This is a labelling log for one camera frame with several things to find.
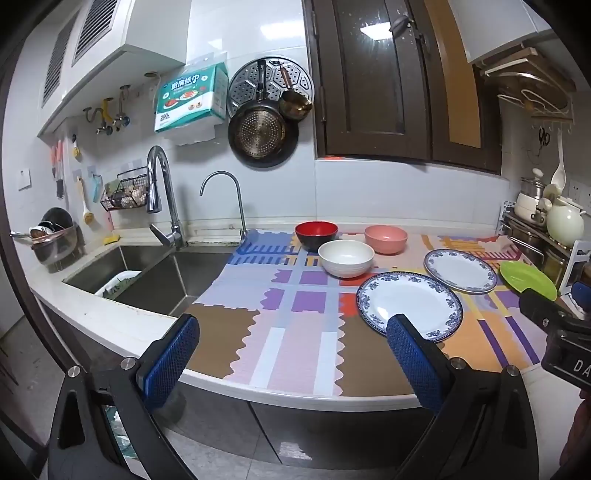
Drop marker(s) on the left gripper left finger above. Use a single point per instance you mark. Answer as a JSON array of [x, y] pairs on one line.
[[163, 362]]

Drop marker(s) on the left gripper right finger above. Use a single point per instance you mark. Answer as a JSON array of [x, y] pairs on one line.
[[425, 366]]

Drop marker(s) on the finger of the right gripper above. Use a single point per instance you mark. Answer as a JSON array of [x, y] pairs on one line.
[[543, 312], [581, 293]]

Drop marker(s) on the green plastic plate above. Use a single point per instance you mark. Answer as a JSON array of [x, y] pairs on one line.
[[521, 276]]

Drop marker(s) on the blue white plate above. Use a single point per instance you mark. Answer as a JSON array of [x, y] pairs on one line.
[[461, 271], [434, 309]]

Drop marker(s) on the white ceramic bowl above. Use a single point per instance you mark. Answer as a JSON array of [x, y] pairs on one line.
[[346, 258]]

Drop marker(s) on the pink bowl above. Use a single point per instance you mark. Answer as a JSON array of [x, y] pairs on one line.
[[386, 239]]

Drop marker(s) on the red black bowl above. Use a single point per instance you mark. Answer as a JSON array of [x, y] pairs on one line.
[[314, 234]]

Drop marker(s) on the kitchen paper towel pack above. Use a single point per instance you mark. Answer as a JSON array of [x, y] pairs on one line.
[[192, 102]]

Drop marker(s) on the person's right hand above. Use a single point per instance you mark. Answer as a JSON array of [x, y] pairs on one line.
[[581, 423]]

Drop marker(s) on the cream ceramic teapot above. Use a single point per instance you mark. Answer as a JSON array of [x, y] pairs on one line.
[[564, 217]]

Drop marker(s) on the stainless steel sink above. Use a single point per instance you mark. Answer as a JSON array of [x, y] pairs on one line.
[[166, 282]]

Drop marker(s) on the white colander in sink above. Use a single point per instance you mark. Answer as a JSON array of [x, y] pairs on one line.
[[116, 284]]

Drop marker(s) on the white pot with lid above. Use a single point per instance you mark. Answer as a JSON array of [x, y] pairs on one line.
[[531, 191]]

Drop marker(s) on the white hanging spoon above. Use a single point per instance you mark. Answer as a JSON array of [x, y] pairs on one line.
[[558, 178]]

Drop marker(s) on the colourful patterned mat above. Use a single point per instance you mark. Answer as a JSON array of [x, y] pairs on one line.
[[275, 321]]

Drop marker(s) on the yellow sponge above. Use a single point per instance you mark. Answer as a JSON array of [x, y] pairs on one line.
[[113, 238]]

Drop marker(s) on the black scissors hanging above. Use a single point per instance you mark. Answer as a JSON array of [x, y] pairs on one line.
[[544, 138]]

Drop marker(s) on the thin gooseneck faucet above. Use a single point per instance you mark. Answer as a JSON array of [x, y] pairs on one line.
[[221, 196]]

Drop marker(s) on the steel bowl dish rack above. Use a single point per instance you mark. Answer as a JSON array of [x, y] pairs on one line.
[[55, 239]]

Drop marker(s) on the dish brush hanging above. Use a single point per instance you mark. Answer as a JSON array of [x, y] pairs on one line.
[[87, 215]]

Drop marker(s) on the wooden cutting boards rack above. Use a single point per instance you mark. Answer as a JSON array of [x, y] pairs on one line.
[[530, 81]]

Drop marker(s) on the black frying pan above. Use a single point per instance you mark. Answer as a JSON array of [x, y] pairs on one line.
[[259, 134]]

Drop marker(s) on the round steel steamer tray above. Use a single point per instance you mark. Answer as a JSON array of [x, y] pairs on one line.
[[243, 85]]

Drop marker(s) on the small brass ladle pot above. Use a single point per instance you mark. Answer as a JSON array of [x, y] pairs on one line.
[[295, 106]]

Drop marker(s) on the white range hood cabinet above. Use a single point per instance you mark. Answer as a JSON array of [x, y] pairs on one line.
[[106, 45]]

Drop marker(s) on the wire sponge basket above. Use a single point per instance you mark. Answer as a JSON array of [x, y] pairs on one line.
[[127, 191]]

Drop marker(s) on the dark wooden window frame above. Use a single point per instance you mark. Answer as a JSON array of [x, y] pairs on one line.
[[393, 82]]

